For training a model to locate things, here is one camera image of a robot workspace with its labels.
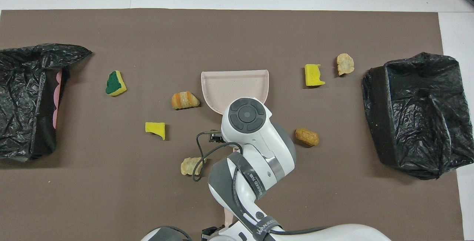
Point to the beige plastic dustpan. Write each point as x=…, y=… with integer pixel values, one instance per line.
x=229, y=89

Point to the black bag lined bin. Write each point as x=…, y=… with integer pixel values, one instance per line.
x=426, y=122

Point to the black bag over pink bin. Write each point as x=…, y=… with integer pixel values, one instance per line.
x=22, y=104

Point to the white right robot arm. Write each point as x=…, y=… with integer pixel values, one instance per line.
x=259, y=141

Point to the pale bread piece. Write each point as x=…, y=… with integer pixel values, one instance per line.
x=345, y=64

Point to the large yellow sponge piece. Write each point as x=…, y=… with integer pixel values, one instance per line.
x=313, y=75

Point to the striped croissant piece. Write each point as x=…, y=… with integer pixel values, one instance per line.
x=185, y=100

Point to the green yellow sponge piece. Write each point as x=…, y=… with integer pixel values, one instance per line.
x=117, y=85

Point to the torn pale bread chunk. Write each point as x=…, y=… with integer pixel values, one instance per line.
x=189, y=166

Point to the small yellow sponge piece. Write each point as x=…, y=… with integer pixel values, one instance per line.
x=153, y=127

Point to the pink scalloped bin box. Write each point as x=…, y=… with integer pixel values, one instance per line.
x=56, y=100

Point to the brown bread roll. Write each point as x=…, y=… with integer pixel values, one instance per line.
x=307, y=136

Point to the brown table mat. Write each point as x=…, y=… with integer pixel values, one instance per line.
x=111, y=196

